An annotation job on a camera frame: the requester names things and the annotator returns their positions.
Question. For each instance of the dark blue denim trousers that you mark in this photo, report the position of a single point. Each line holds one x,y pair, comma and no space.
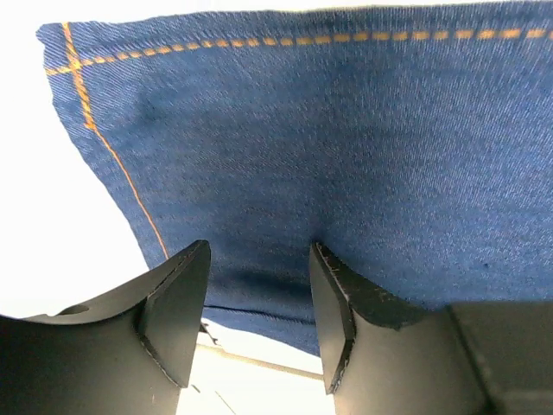
414,142

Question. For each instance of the aluminium front frame rail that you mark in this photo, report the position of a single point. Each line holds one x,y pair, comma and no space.
221,353

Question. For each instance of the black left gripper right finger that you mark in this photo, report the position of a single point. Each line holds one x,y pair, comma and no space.
383,355

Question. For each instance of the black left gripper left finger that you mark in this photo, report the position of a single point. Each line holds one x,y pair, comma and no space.
127,351

